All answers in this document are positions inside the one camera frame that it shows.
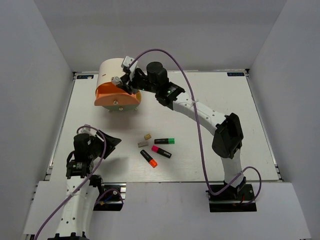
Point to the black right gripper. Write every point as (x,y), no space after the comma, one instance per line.
(128,88)

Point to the grey white eraser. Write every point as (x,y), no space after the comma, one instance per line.
(142,144)

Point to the tan small eraser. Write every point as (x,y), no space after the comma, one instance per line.
(147,136)

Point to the pink cap black highlighter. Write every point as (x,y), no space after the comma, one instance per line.
(161,151)

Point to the blue left corner sticker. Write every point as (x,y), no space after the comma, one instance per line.
(84,77)

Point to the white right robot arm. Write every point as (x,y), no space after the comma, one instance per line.
(226,129)

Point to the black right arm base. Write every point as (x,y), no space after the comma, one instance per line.
(227,202)

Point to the pale green bottom drawer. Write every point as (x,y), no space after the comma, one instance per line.
(122,108)

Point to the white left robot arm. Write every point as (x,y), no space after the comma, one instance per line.
(84,188)

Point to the green cap black highlighter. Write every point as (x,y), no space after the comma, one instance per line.
(164,141)

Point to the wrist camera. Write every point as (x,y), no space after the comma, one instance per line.
(129,65)
(86,129)

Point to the cream round drawer cabinet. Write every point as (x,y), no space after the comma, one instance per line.
(108,69)

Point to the orange top drawer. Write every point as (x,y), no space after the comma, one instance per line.
(109,96)

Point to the blue corner sticker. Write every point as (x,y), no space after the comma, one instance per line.
(235,74)
(84,77)

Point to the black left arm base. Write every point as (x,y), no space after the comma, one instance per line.
(109,200)

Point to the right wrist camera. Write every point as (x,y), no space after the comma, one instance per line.
(129,65)

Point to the orange cap black highlighter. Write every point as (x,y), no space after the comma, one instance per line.
(148,158)

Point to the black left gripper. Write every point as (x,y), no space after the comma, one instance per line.
(113,141)

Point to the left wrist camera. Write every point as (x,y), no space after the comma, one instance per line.
(86,129)

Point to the blue right corner sticker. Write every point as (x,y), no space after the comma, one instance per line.
(235,74)

